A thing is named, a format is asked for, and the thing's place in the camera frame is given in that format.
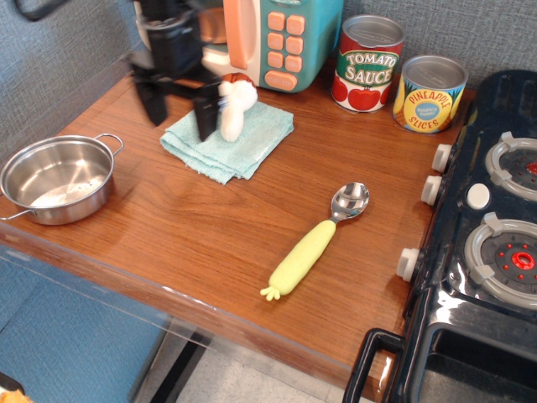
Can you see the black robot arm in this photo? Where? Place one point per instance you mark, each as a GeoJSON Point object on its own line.
{"type": "Point", "coordinates": [162, 10]}

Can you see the teal toy microwave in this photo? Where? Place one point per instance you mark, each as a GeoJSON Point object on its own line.
{"type": "Point", "coordinates": [279, 45]}

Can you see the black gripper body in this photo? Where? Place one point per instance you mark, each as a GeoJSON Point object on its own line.
{"type": "Point", "coordinates": [172, 61]}

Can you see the tomato sauce can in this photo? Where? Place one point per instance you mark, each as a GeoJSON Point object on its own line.
{"type": "Point", "coordinates": [369, 53]}

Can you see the pineapple slices can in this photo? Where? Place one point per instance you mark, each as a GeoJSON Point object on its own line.
{"type": "Point", "coordinates": [429, 93]}

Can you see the light blue folded napkin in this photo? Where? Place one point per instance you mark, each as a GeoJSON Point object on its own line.
{"type": "Point", "coordinates": [264, 128]}

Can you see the spoon with yellow-green handle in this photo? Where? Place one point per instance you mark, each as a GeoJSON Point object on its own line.
{"type": "Point", "coordinates": [348, 202]}

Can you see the black toy stove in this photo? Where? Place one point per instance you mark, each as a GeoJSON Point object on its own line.
{"type": "Point", "coordinates": [470, 317]}

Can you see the white plush mushroom brown cap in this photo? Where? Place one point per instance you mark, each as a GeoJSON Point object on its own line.
{"type": "Point", "coordinates": [239, 94]}

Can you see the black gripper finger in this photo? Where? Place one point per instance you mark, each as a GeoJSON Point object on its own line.
{"type": "Point", "coordinates": [153, 101]}
{"type": "Point", "coordinates": [206, 111]}

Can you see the orange object at corner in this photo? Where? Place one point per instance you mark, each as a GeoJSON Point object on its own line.
{"type": "Point", "coordinates": [12, 391]}

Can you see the stainless steel pot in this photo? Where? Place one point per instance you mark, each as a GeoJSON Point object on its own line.
{"type": "Point", "coordinates": [61, 180]}

